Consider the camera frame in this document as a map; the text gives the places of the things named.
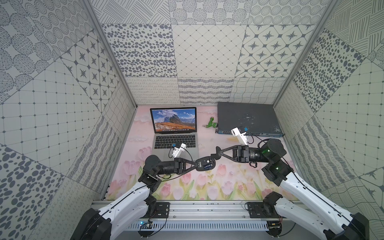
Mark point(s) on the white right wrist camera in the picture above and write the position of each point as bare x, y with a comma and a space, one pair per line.
241, 136

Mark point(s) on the black wireless mouse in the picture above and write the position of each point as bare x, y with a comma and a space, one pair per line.
205, 164

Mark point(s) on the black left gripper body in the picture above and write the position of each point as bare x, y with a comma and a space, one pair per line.
180, 165

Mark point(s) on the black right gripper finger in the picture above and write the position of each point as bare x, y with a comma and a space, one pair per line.
222, 151
228, 159

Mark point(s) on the green crimping tool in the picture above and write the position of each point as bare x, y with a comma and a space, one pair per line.
211, 123

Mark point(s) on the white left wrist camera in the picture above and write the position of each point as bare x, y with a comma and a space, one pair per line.
178, 149

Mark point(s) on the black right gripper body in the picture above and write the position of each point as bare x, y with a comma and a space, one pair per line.
244, 157

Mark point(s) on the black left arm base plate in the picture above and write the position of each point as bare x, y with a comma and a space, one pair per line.
158, 210

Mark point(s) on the silver open laptop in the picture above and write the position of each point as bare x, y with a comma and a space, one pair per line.
174, 126

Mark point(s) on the dark grey network switch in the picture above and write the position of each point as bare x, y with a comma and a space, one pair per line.
258, 119

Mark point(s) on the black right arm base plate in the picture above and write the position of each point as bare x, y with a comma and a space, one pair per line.
260, 210

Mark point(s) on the aluminium mounting rail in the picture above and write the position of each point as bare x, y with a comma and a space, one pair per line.
233, 211

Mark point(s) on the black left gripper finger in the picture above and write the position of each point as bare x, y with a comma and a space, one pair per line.
190, 162
189, 170

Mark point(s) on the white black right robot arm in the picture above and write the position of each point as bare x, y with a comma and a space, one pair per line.
323, 218

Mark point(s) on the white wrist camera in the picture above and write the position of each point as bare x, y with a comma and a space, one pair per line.
241, 136
178, 149

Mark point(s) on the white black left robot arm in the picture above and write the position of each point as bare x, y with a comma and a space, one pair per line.
109, 222

